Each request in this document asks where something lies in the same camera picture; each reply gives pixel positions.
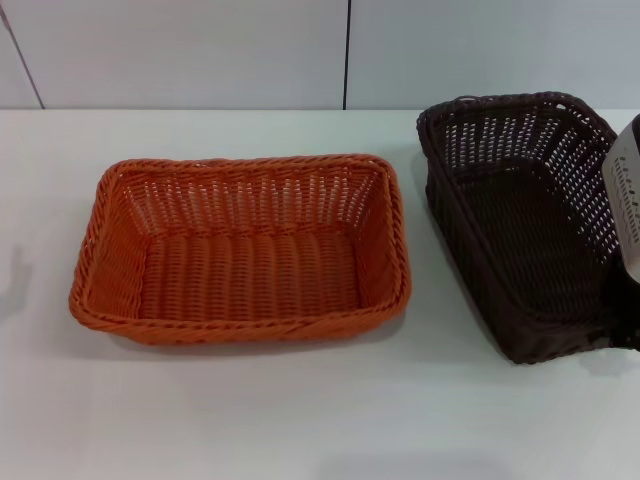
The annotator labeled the dark brown woven basket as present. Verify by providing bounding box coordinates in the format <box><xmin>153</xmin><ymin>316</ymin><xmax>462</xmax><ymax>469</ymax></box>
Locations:
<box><xmin>415</xmin><ymin>91</ymin><xmax>626</xmax><ymax>367</ymax></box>

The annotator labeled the orange woven basket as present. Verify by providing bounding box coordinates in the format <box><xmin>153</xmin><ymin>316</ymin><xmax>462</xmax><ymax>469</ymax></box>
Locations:
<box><xmin>67</xmin><ymin>154</ymin><xmax>414</xmax><ymax>349</ymax></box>

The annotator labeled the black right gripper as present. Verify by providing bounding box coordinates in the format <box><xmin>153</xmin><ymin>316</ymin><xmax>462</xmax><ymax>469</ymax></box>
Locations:
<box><xmin>613</xmin><ymin>277</ymin><xmax>640</xmax><ymax>350</ymax></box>

